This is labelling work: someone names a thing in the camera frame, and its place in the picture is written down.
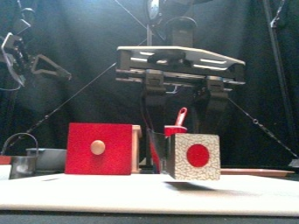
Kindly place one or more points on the toy sushi roll red centre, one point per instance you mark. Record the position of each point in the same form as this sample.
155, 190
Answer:
179, 169

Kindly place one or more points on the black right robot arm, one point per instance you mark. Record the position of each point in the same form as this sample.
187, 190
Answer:
182, 32

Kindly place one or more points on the pink nigiri sushi toy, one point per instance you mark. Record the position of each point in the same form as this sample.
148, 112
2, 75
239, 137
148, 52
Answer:
4, 159

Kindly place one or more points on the silver vertical pole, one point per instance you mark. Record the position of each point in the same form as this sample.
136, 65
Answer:
150, 35

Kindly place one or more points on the red toy utensil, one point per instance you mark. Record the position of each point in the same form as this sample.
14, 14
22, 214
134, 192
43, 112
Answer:
182, 115

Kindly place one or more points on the wooden box with slot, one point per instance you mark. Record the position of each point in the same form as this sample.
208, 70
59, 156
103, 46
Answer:
136, 148

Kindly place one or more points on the black shiny container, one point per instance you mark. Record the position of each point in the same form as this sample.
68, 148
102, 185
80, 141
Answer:
158, 151

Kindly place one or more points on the blue-grey bowl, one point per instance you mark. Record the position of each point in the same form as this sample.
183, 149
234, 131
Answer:
51, 159

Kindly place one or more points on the red front wooden drawer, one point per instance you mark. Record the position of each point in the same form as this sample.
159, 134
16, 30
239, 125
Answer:
82, 163

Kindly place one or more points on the small metal bucket cup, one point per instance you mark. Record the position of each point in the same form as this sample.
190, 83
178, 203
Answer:
23, 167

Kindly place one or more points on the black frame post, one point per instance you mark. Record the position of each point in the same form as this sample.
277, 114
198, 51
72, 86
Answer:
279, 73

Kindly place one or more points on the silver frame bracket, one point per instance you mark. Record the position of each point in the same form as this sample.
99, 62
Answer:
295, 163

